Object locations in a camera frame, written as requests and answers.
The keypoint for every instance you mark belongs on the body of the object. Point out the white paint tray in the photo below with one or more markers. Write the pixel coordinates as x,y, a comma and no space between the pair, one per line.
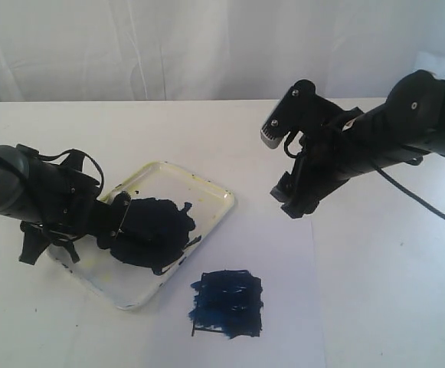
129,286

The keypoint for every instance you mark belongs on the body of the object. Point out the thin black paintbrush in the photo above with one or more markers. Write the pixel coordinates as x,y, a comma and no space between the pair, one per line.
141,240

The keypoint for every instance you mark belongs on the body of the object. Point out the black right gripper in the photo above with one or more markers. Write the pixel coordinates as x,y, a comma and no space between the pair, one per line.
315,174

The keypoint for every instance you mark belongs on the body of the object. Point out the white backdrop curtain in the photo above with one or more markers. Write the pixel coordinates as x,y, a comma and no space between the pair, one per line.
213,50

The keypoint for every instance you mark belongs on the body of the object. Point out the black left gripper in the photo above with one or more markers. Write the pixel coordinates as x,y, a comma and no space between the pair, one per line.
64,202

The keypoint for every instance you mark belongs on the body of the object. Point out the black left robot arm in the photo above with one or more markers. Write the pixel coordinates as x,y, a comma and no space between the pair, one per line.
17,160

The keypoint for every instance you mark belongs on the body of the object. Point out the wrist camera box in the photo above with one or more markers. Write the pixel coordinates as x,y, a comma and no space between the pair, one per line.
116,218
301,109

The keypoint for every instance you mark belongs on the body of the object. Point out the white paper sheet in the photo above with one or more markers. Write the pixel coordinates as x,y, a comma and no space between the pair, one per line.
245,297

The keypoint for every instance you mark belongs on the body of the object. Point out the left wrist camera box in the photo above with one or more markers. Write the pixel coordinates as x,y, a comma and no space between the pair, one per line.
116,218

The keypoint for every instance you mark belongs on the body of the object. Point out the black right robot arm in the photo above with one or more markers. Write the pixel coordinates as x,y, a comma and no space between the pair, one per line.
409,125

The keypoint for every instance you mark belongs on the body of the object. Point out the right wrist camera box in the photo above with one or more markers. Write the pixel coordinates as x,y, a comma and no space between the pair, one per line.
301,109

